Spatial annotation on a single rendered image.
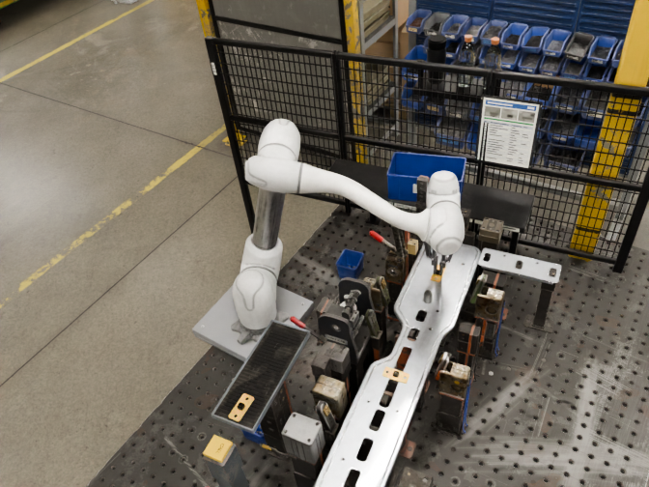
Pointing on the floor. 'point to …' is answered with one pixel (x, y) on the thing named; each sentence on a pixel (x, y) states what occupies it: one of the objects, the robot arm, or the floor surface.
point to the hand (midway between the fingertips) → (438, 266)
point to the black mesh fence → (436, 131)
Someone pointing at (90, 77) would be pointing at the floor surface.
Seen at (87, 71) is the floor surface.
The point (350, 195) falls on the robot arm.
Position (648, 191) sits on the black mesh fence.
